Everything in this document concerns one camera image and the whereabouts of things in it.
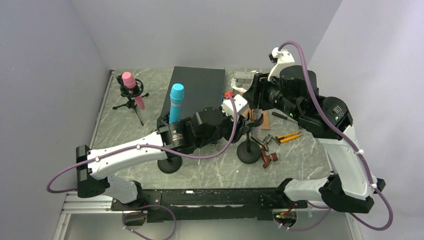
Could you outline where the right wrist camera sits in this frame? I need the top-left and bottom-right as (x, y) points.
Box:
(267, 47), (295, 82)

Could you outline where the black base frame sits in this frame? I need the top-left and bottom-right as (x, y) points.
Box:
(110, 187), (311, 223)

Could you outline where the yellow utility knife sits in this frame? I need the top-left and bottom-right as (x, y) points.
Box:
(274, 131), (301, 144)

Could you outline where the wooden board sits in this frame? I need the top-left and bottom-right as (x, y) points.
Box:
(242, 109), (270, 130)

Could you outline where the silver mesh glitter microphone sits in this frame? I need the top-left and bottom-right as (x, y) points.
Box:
(249, 109), (263, 137)

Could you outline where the pink microphone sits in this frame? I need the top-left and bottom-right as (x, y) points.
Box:
(121, 71), (145, 110)

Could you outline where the black clip microphone stand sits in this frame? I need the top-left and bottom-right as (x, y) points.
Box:
(236, 114), (264, 164)

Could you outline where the blue microphone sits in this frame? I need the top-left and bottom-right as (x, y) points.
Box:
(168, 83), (185, 124)

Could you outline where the black handled hammer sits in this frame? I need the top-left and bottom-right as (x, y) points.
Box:
(271, 111), (298, 123)

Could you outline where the black tripod microphone stand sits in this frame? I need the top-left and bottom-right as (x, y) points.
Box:
(112, 74), (150, 126)

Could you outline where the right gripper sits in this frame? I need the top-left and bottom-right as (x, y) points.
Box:
(244, 70), (303, 121)

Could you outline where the black shock mount stand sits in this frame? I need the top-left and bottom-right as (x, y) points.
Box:
(156, 112), (186, 174)

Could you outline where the metal bracket fixture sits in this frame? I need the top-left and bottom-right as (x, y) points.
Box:
(230, 70), (258, 93)

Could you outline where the brown pipe fitting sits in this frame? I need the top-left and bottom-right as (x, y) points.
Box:
(260, 146), (279, 169)

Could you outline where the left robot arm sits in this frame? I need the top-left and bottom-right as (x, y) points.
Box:
(76, 107), (246, 210)

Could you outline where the black flat box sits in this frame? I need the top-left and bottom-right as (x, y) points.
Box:
(160, 66), (225, 119)

